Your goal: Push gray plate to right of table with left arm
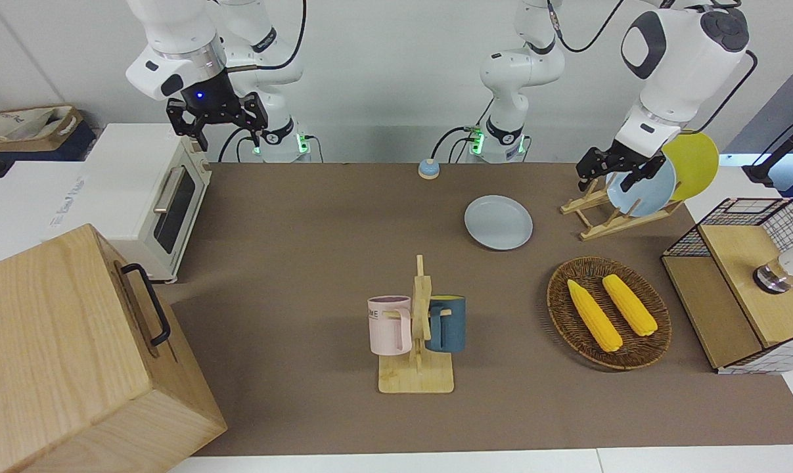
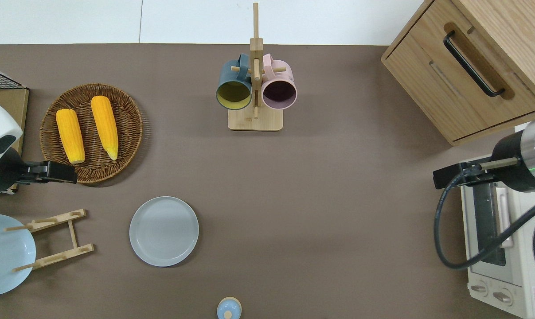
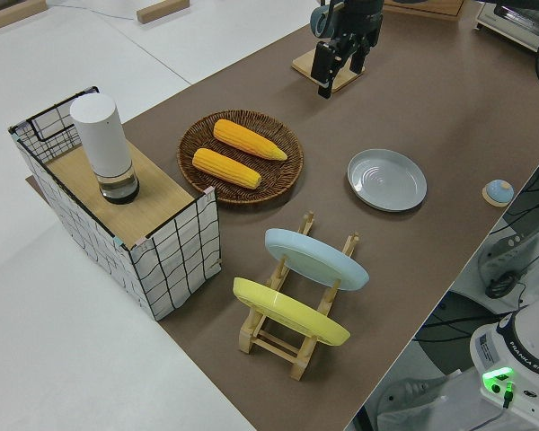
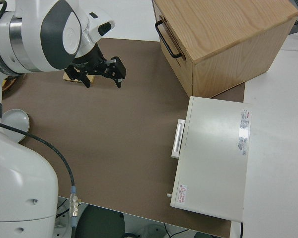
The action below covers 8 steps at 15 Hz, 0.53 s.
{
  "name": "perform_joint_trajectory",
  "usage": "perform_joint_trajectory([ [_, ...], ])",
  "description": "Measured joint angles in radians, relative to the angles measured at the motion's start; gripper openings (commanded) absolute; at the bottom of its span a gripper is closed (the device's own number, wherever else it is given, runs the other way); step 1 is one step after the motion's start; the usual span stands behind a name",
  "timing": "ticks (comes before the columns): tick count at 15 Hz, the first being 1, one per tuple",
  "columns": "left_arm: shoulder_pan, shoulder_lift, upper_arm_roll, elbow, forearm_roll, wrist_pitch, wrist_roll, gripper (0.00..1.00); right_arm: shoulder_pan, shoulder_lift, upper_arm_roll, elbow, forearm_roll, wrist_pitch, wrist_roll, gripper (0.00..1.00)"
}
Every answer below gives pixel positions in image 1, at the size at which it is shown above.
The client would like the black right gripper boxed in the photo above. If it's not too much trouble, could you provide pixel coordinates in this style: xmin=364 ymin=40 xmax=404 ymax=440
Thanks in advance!
xmin=166 ymin=69 xmax=269 ymax=152

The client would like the wire and wood shelf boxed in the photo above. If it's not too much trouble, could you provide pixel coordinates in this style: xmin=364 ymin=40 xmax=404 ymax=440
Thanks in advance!
xmin=661 ymin=197 xmax=793 ymax=375

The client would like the black right base cable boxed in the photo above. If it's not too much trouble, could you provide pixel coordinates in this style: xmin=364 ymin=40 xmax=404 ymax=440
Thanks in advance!
xmin=217 ymin=125 xmax=260 ymax=163

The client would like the white cloth bag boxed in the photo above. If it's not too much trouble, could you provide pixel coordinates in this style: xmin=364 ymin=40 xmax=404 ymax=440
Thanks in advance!
xmin=0 ymin=107 xmax=75 ymax=143

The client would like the brown wicker basket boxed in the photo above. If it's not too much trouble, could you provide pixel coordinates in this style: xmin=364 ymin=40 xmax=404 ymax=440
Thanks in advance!
xmin=547 ymin=256 xmax=672 ymax=371

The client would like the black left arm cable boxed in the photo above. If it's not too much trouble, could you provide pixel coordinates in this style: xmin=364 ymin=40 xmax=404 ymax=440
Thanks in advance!
xmin=553 ymin=0 xmax=627 ymax=54

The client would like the yellow corn cob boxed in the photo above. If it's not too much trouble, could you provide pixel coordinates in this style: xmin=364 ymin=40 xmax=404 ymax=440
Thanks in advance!
xmin=567 ymin=279 xmax=623 ymax=353
xmin=602 ymin=274 xmax=658 ymax=337

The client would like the cardboard box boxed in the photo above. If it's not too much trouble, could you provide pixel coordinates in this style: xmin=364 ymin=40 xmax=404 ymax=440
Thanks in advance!
xmin=0 ymin=105 xmax=85 ymax=155

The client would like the yellow plate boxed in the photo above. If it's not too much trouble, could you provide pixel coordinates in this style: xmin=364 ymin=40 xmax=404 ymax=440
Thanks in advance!
xmin=662 ymin=131 xmax=720 ymax=202

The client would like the pink mug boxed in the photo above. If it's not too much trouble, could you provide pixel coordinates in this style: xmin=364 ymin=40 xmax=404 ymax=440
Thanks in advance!
xmin=367 ymin=296 xmax=413 ymax=357

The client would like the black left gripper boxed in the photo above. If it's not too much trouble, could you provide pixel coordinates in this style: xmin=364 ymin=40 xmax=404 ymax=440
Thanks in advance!
xmin=576 ymin=141 xmax=667 ymax=202

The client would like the wooden dish rack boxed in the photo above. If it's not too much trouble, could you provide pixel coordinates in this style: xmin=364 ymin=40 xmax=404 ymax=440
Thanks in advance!
xmin=560 ymin=177 xmax=683 ymax=241

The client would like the white toaster oven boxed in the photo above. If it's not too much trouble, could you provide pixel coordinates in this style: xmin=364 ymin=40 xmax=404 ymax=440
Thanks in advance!
xmin=81 ymin=124 xmax=213 ymax=284

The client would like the black camera stand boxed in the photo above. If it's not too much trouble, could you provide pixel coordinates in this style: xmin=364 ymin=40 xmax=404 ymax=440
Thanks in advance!
xmin=741 ymin=108 xmax=793 ymax=188

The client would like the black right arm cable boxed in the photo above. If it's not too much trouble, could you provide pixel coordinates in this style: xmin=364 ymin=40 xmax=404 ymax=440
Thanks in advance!
xmin=225 ymin=0 xmax=306 ymax=71

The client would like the brown table mat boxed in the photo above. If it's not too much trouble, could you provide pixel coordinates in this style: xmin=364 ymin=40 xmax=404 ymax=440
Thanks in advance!
xmin=153 ymin=161 xmax=793 ymax=457

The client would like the light blue plate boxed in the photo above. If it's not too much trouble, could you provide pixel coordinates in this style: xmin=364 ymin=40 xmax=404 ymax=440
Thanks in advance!
xmin=605 ymin=154 xmax=677 ymax=218

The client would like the large wooden box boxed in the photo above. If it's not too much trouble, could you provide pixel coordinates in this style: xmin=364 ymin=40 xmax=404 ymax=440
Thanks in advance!
xmin=0 ymin=223 xmax=227 ymax=473

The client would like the black left base cable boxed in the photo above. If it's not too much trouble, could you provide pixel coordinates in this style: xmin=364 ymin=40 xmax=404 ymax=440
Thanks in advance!
xmin=432 ymin=125 xmax=484 ymax=164

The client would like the wooden mug holder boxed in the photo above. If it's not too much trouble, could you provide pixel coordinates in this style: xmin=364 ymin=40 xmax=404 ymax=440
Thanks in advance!
xmin=378 ymin=255 xmax=455 ymax=394

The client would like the black box handle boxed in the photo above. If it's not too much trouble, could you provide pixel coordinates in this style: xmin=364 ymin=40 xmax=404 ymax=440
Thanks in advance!
xmin=122 ymin=263 xmax=172 ymax=347

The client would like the black base cable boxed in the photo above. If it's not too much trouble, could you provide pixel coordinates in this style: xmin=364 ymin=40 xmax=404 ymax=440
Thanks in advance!
xmin=217 ymin=125 xmax=260 ymax=163
xmin=432 ymin=125 xmax=484 ymax=164

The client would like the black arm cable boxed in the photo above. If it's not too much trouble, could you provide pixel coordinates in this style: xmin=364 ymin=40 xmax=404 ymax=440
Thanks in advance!
xmin=225 ymin=0 xmax=306 ymax=71
xmin=553 ymin=0 xmax=627 ymax=54

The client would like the gray round plate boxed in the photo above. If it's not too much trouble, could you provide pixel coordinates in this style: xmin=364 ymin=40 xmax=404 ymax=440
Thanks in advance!
xmin=464 ymin=195 xmax=533 ymax=251

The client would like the dark blue mug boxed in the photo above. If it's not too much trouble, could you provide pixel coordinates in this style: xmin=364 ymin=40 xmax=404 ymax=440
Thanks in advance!
xmin=426 ymin=295 xmax=467 ymax=353

